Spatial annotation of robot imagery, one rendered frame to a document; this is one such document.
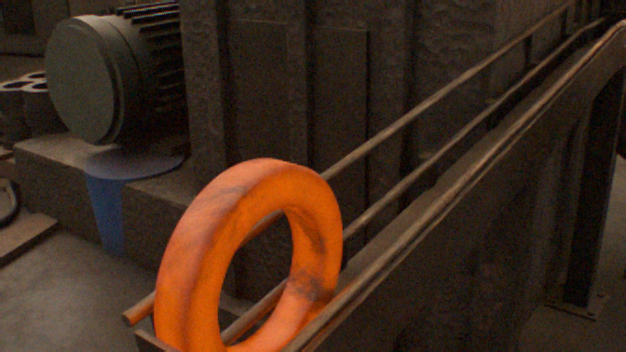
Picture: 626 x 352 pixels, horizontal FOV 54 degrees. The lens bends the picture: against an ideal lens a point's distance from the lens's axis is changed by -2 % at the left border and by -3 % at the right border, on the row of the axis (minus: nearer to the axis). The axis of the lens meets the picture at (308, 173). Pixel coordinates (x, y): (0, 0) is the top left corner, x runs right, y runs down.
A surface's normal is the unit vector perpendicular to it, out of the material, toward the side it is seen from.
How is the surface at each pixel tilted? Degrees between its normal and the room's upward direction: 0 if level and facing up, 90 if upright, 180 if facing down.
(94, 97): 90
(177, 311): 76
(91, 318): 0
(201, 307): 90
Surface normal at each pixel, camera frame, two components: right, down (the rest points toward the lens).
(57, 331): -0.02, -0.93
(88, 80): -0.60, 0.31
